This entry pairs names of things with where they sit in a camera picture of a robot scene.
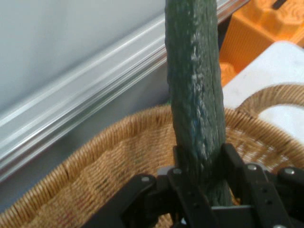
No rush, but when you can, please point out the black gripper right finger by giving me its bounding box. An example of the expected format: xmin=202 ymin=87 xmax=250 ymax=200
xmin=219 ymin=143 xmax=304 ymax=228

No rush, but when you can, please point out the woven wicker basket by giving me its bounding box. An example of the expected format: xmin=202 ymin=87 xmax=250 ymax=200
xmin=0 ymin=84 xmax=304 ymax=228

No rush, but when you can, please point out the dark green cucumber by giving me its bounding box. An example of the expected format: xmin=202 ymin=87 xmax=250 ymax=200
xmin=164 ymin=0 xmax=235 ymax=208

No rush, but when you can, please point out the aluminium rail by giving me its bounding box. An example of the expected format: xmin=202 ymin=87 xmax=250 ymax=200
xmin=0 ymin=0 xmax=251 ymax=184

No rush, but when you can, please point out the orange giant toy block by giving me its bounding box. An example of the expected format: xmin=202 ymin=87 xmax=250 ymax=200
xmin=218 ymin=0 xmax=304 ymax=86

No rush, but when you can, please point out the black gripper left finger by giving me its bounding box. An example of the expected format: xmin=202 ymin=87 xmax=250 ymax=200
xmin=85 ymin=145 xmax=217 ymax=228

